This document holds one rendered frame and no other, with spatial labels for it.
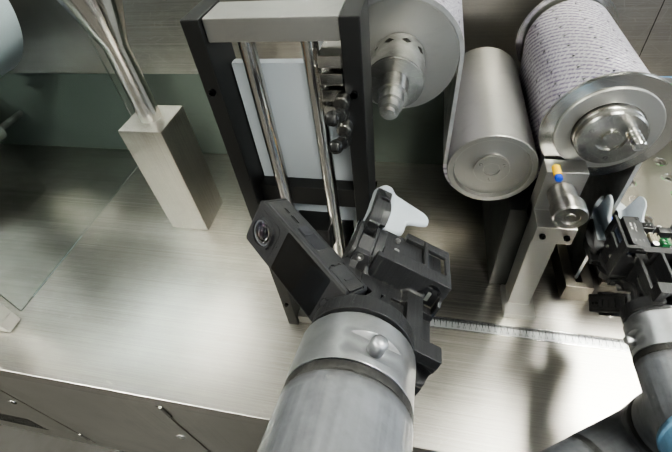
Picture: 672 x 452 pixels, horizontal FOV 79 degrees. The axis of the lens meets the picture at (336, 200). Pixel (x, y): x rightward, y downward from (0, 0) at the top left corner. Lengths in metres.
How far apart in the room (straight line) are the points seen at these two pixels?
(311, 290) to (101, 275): 0.74
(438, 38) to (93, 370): 0.76
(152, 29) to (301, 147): 0.62
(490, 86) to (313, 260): 0.45
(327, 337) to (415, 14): 0.37
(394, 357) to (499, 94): 0.48
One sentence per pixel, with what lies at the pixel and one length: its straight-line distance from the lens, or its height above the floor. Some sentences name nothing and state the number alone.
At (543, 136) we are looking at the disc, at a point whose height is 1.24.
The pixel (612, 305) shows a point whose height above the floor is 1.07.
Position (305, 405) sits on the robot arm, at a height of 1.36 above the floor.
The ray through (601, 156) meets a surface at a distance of 0.59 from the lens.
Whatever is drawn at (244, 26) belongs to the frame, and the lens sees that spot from 0.39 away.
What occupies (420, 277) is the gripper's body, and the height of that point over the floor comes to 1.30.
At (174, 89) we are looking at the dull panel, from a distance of 1.10.
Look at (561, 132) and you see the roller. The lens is 0.58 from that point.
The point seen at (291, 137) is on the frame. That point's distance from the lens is 0.48.
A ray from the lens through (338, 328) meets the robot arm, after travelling 0.25.
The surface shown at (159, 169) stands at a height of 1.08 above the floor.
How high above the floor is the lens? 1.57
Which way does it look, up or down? 45 degrees down
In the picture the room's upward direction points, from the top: 8 degrees counter-clockwise
